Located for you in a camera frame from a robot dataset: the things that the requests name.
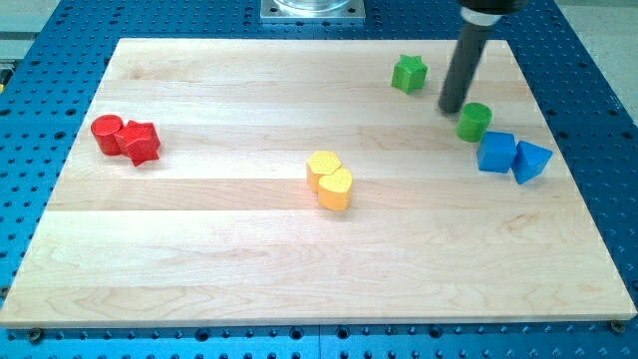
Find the blue cube block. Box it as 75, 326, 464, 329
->
477, 132, 516, 174

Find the blue triangle block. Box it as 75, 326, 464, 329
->
511, 141, 553, 184

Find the yellow hexagon block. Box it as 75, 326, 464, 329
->
306, 151, 342, 192

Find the red star block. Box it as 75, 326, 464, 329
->
114, 121, 160, 167

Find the light wooden board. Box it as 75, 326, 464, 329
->
1, 38, 636, 328

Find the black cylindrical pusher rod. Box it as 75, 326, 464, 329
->
439, 8, 501, 114

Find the green star block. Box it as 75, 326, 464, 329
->
391, 54, 428, 94

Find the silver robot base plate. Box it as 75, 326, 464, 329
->
260, 0, 366, 21

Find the yellow heart block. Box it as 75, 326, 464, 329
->
318, 168, 353, 211

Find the red cylinder block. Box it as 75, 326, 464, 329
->
90, 115, 124, 156

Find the green cylinder block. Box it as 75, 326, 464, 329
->
456, 103, 492, 143

